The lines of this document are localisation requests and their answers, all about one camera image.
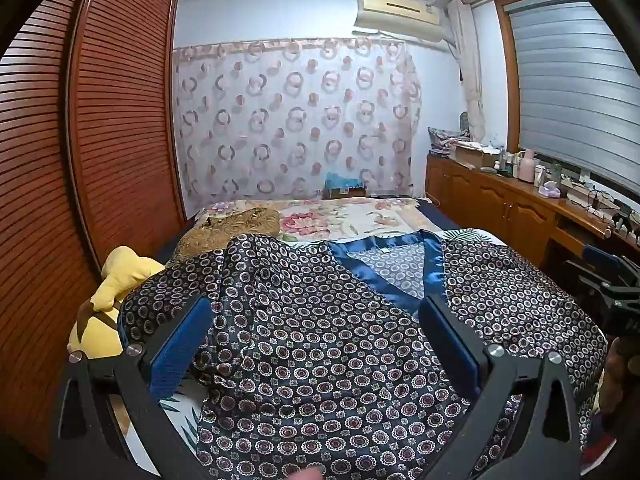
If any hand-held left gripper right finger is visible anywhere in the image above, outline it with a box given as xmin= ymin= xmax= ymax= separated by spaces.
xmin=419 ymin=296 xmax=593 ymax=480

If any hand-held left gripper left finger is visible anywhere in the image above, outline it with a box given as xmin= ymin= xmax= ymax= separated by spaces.
xmin=50 ymin=294 xmax=216 ymax=480

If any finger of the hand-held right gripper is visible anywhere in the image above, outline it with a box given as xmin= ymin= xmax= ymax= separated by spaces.
xmin=582 ymin=245 xmax=640 ymax=283
xmin=565 ymin=260 xmax=618 ymax=308

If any navy circle-print pajama top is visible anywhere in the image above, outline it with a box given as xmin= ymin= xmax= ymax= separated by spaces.
xmin=117 ymin=230 xmax=608 ymax=480

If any person's right hand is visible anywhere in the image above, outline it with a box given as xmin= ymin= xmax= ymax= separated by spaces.
xmin=597 ymin=340 xmax=636 ymax=413

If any yellow plush toy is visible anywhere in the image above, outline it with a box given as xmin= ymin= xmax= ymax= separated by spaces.
xmin=67 ymin=246 xmax=166 ymax=361

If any green leaf print sheet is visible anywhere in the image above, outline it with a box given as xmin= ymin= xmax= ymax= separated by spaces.
xmin=107 ymin=227 xmax=506 ymax=478

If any pink thermos jug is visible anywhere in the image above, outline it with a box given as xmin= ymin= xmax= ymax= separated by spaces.
xmin=517 ymin=149 xmax=536 ymax=183

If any wooden sideboard cabinet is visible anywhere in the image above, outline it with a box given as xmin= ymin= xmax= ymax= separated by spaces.
xmin=425 ymin=152 xmax=640 ymax=281

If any floral blanket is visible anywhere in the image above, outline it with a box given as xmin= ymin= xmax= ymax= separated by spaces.
xmin=195 ymin=197 xmax=451 ymax=261

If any open cardboard box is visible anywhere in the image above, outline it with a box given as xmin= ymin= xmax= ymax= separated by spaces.
xmin=450 ymin=141 xmax=501 ymax=170

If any grey window blind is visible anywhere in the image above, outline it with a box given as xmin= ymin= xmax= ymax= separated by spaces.
xmin=502 ymin=0 xmax=640 ymax=196

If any small cardboard box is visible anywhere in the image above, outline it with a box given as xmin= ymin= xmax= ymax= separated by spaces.
xmin=324 ymin=185 xmax=368 ymax=201

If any floral fabric bag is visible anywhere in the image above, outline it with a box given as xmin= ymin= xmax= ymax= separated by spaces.
xmin=427 ymin=125 xmax=473 ymax=156

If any light blue cloth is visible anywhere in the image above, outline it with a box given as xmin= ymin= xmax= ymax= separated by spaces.
xmin=325 ymin=172 xmax=363 ymax=191

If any wooden louvered wardrobe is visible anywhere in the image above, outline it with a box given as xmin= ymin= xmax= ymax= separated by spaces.
xmin=0 ymin=0 xmax=188 ymax=461

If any beige tied window curtain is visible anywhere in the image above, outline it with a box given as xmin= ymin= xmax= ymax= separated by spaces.
xmin=446 ymin=0 xmax=488 ymax=143

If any sheer circle-print curtain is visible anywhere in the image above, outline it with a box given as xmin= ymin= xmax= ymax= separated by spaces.
xmin=172 ymin=37 xmax=423 ymax=203

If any wooden window frame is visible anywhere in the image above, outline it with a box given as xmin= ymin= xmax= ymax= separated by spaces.
xmin=492 ymin=0 xmax=640 ymax=201

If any beige wall air conditioner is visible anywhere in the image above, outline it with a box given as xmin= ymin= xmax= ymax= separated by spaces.
xmin=353 ymin=0 xmax=446 ymax=43

